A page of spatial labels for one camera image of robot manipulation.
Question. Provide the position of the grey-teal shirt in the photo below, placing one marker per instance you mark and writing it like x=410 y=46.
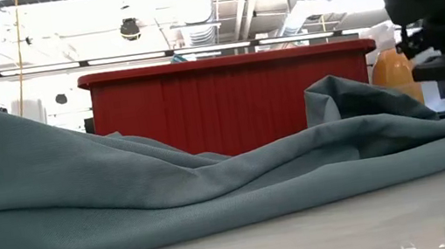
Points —
x=83 y=198

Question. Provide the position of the red plastic bin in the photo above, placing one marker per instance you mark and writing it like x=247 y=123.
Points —
x=228 y=106

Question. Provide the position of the orange spray bottle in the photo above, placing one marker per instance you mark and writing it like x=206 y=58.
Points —
x=393 y=72

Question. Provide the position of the black and white column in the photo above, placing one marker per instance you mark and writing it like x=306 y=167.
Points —
x=30 y=111

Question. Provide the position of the ceiling light rail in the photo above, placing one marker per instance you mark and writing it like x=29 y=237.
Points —
x=211 y=48

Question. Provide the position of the corrugated ceiling duct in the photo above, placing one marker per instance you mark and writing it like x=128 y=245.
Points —
x=194 y=9

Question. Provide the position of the black ceiling camera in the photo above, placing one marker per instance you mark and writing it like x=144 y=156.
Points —
x=130 y=29

